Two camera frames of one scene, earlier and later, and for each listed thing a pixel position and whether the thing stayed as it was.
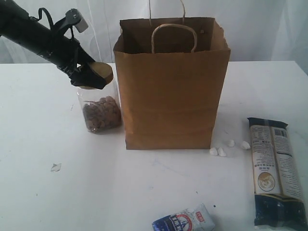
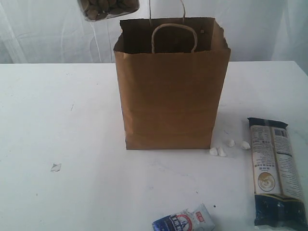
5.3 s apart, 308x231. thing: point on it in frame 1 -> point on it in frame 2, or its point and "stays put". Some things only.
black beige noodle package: (279, 200) stays put
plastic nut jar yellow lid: (101, 109) -> (97, 10)
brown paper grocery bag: (171, 71) stays put
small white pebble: (231, 143) stays put
